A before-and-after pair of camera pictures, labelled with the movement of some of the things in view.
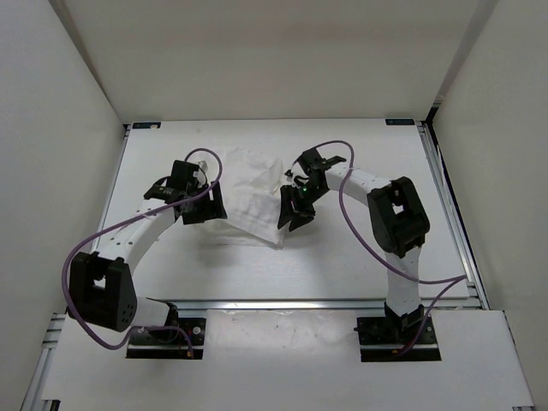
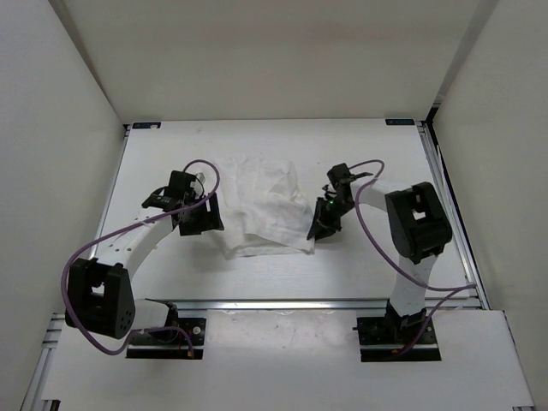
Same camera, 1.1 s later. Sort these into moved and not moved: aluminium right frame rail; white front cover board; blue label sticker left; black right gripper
Moved: black right gripper
Not moved: aluminium right frame rail; blue label sticker left; white front cover board
